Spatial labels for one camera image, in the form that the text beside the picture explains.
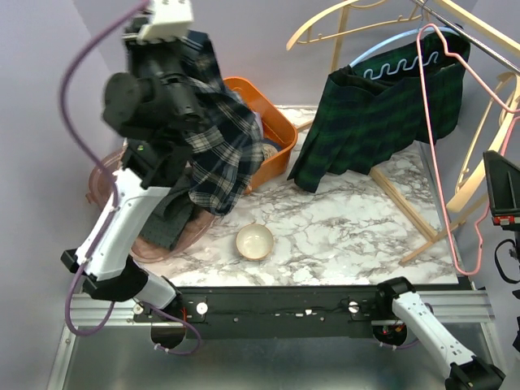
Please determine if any small white ceramic bowl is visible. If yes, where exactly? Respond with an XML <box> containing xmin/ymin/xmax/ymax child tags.
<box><xmin>236</xmin><ymin>223</ymin><xmax>275</xmax><ymax>261</ymax></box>

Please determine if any beige empty hanger left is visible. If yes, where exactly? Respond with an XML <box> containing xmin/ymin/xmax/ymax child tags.
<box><xmin>285</xmin><ymin>1</ymin><xmax>423</xmax><ymax>51</ymax></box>

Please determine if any light blue hanger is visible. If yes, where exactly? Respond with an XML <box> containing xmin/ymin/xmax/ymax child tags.
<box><xmin>343</xmin><ymin>27</ymin><xmax>458</xmax><ymax>82</ymax></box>

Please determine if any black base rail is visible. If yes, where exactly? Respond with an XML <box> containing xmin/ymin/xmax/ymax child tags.
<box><xmin>133</xmin><ymin>284</ymin><xmax>419</xmax><ymax>340</ymax></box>

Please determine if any wooden clothes rack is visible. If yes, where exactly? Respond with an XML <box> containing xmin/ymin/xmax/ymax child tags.
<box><xmin>294</xmin><ymin>0</ymin><xmax>520</xmax><ymax>267</ymax></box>

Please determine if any dark green plaid skirt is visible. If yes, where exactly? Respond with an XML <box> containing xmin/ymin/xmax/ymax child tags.
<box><xmin>288</xmin><ymin>32</ymin><xmax>470</xmax><ymax>193</ymax></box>

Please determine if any pink wire hanger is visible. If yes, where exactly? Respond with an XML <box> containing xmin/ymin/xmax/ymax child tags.
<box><xmin>416</xmin><ymin>22</ymin><xmax>520</xmax><ymax>277</ymax></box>

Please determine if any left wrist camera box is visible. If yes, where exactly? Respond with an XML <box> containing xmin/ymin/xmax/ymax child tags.
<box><xmin>136</xmin><ymin>0</ymin><xmax>194</xmax><ymax>44</ymax></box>

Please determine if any grey dotted skirt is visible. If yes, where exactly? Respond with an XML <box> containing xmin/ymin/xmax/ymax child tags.
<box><xmin>140</xmin><ymin>174</ymin><xmax>198</xmax><ymax>250</ymax></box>

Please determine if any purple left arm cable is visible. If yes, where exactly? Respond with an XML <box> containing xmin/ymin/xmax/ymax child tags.
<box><xmin>59</xmin><ymin>0</ymin><xmax>203</xmax><ymax>357</ymax></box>

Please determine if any orange plastic bin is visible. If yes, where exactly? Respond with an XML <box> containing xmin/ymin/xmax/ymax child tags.
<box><xmin>224</xmin><ymin>77</ymin><xmax>298</xmax><ymax>194</ymax></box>

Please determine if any navy plaid skirt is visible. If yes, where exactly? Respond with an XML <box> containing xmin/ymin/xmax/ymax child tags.
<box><xmin>181</xmin><ymin>30</ymin><xmax>264</xmax><ymax>216</ymax></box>

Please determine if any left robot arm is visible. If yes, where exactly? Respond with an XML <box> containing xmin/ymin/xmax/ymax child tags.
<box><xmin>61</xmin><ymin>35</ymin><xmax>208</xmax><ymax>321</ymax></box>

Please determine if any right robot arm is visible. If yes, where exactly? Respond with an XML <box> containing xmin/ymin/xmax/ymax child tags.
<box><xmin>373</xmin><ymin>151</ymin><xmax>519</xmax><ymax>389</ymax></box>

